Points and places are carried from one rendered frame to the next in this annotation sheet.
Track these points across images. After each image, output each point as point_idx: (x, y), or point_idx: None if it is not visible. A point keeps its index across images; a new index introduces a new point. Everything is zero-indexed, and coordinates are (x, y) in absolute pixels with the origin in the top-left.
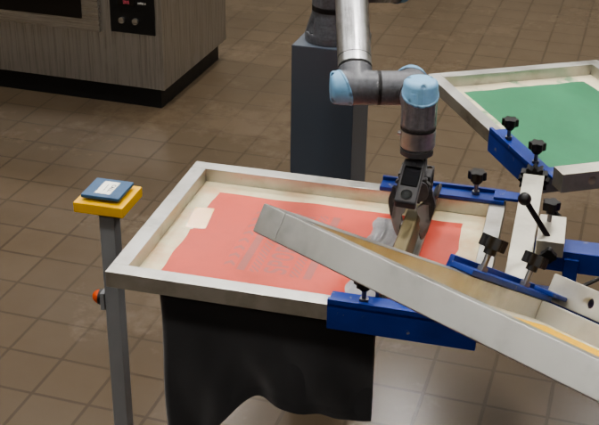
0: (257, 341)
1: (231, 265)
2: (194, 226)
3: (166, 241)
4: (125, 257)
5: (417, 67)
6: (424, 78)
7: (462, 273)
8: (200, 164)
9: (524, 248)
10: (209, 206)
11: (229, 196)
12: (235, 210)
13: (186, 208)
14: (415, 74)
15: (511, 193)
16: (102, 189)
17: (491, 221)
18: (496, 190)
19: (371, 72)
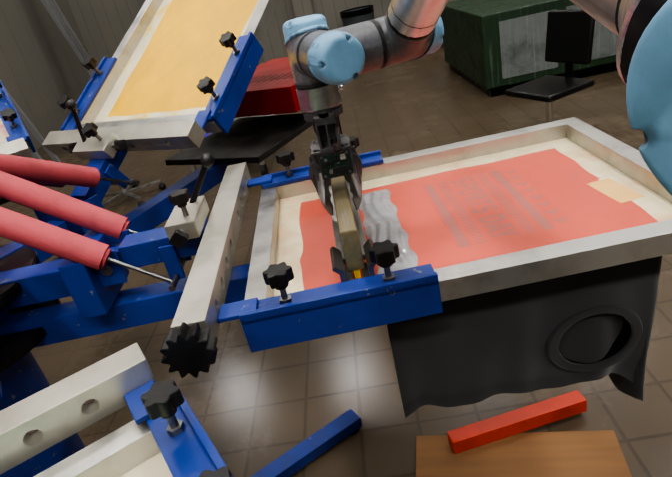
0: None
1: (505, 171)
2: (600, 181)
3: (598, 163)
4: (579, 125)
5: (325, 36)
6: (299, 18)
7: (244, 32)
8: None
9: (218, 212)
10: (631, 203)
11: (636, 222)
12: (593, 210)
13: (651, 192)
14: (321, 31)
15: (231, 311)
16: None
17: (260, 277)
18: (253, 310)
19: (379, 17)
